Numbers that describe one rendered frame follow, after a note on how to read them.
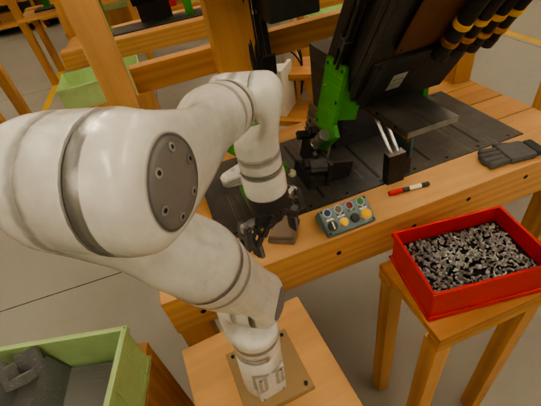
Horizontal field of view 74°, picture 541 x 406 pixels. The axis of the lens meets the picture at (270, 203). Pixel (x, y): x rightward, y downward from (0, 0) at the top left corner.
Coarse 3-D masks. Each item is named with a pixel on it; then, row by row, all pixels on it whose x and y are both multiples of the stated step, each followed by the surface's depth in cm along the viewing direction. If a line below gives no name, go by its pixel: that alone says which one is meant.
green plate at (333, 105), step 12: (324, 72) 107; (336, 72) 102; (348, 72) 98; (336, 84) 102; (348, 84) 101; (324, 96) 109; (336, 96) 103; (348, 96) 104; (324, 108) 110; (336, 108) 104; (348, 108) 106; (324, 120) 111; (336, 120) 106
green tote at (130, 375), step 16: (64, 336) 83; (80, 336) 83; (96, 336) 83; (112, 336) 83; (128, 336) 83; (0, 352) 83; (16, 352) 84; (48, 352) 85; (64, 352) 86; (80, 352) 86; (96, 352) 87; (112, 352) 88; (128, 352) 81; (112, 368) 75; (128, 368) 81; (144, 368) 89; (112, 384) 73; (128, 384) 80; (144, 384) 87; (112, 400) 71; (128, 400) 78; (144, 400) 86
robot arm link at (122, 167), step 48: (192, 96) 33; (240, 96) 39; (96, 144) 18; (144, 144) 19; (192, 144) 24; (96, 192) 18; (144, 192) 19; (192, 192) 23; (96, 240) 19; (144, 240) 19
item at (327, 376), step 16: (288, 304) 93; (288, 320) 90; (304, 320) 89; (224, 336) 89; (304, 336) 86; (320, 336) 86; (192, 352) 87; (208, 352) 87; (224, 352) 86; (304, 352) 83; (320, 352) 83; (192, 368) 84; (208, 368) 84; (224, 368) 83; (320, 368) 80; (336, 368) 80; (192, 384) 82; (208, 384) 81; (224, 384) 81; (320, 384) 77; (336, 384) 77; (208, 400) 78; (224, 400) 78; (240, 400) 77; (304, 400) 76; (320, 400) 75; (336, 400) 75; (352, 400) 74
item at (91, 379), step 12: (72, 372) 88; (84, 372) 88; (96, 372) 87; (108, 372) 87; (72, 384) 86; (84, 384) 86; (96, 384) 85; (72, 396) 84; (84, 396) 83; (96, 396) 83
